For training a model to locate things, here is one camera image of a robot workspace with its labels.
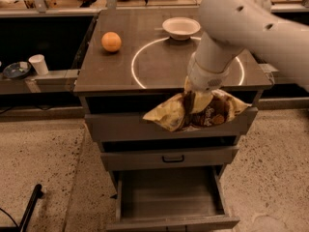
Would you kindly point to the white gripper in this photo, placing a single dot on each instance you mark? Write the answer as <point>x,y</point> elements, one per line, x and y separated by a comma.
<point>203,77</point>

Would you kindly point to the brown and yellow chip bag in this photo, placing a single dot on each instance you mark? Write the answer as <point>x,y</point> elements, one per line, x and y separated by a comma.
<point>175,113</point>

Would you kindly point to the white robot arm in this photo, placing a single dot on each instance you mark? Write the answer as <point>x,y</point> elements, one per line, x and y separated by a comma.
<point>229,26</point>

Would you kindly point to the middle grey drawer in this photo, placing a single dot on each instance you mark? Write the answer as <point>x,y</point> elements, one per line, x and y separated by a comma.
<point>168,158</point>

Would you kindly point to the grey drawer cabinet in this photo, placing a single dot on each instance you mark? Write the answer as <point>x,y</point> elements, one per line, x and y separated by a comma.
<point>148,69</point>

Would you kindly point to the top grey drawer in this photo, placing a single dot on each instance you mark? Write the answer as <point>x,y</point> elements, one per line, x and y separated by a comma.
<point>114,127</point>

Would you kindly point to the bottom grey open drawer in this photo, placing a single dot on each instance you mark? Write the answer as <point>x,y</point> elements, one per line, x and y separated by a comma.
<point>186,199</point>

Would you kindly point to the white paper bowl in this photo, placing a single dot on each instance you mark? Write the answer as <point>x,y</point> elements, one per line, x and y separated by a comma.
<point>181,28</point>

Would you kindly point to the orange fruit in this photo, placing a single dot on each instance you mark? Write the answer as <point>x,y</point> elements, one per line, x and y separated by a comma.
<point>111,42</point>

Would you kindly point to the white paper cup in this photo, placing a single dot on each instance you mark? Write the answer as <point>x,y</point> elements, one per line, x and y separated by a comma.
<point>38,62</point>

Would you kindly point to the dark blue plate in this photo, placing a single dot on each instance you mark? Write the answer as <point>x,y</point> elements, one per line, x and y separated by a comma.
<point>17,70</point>

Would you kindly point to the black metal leg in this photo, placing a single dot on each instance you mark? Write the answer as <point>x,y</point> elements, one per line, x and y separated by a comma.
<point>23,225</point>

